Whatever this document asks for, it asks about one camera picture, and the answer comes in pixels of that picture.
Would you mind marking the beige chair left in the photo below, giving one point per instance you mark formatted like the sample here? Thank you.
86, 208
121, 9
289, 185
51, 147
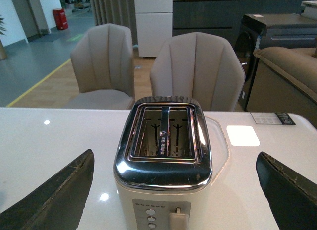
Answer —
103, 66

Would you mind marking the dark kitchen counter cabinet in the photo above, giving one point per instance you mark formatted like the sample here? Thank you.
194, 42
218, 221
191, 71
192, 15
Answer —
223, 17

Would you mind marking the beige chair right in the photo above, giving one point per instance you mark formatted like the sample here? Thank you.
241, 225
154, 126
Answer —
201, 66

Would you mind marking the beige sofa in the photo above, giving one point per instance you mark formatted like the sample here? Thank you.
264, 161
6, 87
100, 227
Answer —
285, 81

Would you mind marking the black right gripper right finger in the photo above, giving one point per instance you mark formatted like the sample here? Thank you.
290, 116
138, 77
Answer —
292, 197

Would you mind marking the white refrigerator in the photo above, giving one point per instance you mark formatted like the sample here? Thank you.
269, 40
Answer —
154, 20

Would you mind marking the black white label sticker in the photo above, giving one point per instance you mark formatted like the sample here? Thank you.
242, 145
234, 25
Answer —
272, 118

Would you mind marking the black washing machine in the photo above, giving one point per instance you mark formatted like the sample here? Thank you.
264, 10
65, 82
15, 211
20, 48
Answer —
258, 31

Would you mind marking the beige curtain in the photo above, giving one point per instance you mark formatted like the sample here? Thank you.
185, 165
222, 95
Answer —
120, 12

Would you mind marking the white chrome two-slot toaster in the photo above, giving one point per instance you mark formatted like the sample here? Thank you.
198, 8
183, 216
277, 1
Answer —
163, 165

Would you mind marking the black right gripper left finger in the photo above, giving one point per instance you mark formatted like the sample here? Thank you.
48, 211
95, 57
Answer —
58, 203

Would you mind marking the red fire extinguisher box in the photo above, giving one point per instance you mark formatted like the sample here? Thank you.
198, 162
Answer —
60, 19

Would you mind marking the beige chair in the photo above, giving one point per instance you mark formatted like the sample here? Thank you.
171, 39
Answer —
103, 66
201, 66

